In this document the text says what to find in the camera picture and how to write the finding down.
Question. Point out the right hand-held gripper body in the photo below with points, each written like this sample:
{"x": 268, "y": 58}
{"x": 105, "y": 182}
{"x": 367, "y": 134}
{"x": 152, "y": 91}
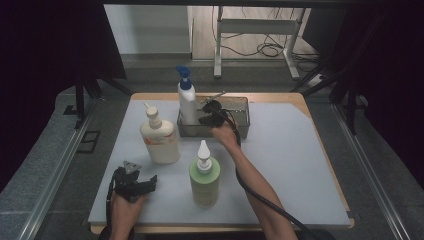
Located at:
{"x": 216, "y": 111}

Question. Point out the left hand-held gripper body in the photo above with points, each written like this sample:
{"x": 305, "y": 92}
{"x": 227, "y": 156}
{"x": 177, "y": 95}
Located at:
{"x": 128, "y": 185}

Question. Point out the grey mesh basket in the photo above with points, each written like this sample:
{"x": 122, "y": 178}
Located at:
{"x": 240, "y": 120}

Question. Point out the white bottle blue pump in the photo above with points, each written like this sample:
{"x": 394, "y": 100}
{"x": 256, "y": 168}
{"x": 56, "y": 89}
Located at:
{"x": 186, "y": 103}

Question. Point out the cream pump bottle orange label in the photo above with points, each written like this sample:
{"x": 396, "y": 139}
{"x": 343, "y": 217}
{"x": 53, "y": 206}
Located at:
{"x": 161, "y": 146}

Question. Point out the green ribbed pump bottle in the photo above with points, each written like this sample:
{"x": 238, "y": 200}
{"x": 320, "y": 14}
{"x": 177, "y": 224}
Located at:
{"x": 205, "y": 186}

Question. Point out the person's right hand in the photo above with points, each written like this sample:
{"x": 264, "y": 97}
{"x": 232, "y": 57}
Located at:
{"x": 226, "y": 135}

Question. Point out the person's left hand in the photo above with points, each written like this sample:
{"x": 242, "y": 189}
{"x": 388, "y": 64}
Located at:
{"x": 123, "y": 211}

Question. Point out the dark cloth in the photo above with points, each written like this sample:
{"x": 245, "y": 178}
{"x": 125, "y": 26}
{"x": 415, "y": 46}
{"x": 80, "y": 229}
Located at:
{"x": 104, "y": 235}

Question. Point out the light grey table mat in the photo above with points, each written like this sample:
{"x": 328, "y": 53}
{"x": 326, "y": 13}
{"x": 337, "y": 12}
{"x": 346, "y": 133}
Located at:
{"x": 293, "y": 160}

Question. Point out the black metal stand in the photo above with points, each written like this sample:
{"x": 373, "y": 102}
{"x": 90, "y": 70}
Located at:
{"x": 80, "y": 100}
{"x": 350, "y": 106}

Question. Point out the white power strip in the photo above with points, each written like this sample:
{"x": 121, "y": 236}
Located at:
{"x": 316, "y": 80}

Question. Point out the dark curtain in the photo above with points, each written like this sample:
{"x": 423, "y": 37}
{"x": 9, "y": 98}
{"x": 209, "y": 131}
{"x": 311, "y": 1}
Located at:
{"x": 393, "y": 83}
{"x": 40, "y": 66}

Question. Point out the aluminium rail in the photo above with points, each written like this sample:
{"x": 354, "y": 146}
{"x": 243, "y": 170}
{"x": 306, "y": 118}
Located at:
{"x": 370, "y": 173}
{"x": 56, "y": 173}

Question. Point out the white desk frame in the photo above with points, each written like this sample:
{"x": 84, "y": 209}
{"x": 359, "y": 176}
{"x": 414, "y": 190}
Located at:
{"x": 255, "y": 26}

